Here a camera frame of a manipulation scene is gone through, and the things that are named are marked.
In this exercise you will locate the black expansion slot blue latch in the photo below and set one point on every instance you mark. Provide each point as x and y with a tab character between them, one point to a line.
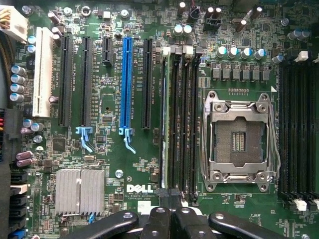
86	79

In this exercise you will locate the silver finned heat sink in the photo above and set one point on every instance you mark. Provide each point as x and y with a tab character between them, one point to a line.
79	191

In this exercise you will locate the black main power plug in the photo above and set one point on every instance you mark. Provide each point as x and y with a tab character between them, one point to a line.
11	134

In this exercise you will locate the green Dell motherboard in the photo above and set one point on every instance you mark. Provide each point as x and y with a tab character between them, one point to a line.
109	99

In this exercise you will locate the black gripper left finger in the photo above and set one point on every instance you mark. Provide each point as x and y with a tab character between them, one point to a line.
159	224

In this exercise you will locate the long black expansion slot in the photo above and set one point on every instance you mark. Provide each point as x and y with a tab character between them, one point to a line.
65	79
147	84

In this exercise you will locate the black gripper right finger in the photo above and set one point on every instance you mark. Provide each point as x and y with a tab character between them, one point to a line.
187	224

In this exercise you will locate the black RAM slot white clip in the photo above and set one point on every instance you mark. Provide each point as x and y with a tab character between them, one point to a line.
296	124
187	112
315	124

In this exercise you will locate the white PCI expansion slot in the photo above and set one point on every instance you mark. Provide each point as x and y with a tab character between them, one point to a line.
43	74

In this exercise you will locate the white power plug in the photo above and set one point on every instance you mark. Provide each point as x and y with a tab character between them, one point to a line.
15	25

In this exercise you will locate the white SATA port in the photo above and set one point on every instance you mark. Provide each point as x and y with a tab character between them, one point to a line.
19	189

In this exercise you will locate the silver capacitor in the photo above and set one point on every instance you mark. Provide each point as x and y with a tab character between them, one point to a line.
17	88
221	51
259	53
18	70
187	29
17	79
246	52
178	30
16	97
233	52

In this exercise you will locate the black fan header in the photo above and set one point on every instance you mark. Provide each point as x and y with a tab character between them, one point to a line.
213	24

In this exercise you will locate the black SATA port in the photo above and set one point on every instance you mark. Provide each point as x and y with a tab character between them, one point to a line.
18	177
18	203

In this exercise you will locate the installed RAM stick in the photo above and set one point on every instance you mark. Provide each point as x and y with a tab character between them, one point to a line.
161	112

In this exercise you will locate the silver CPU socket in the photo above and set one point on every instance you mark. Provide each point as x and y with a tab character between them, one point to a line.
236	144

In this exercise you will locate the green RAM stick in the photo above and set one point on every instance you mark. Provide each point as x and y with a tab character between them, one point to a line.
165	112

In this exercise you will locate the short black expansion slot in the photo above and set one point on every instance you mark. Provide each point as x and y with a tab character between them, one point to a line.
107	51

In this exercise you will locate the blue SATA port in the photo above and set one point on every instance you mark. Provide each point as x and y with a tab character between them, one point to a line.
19	234

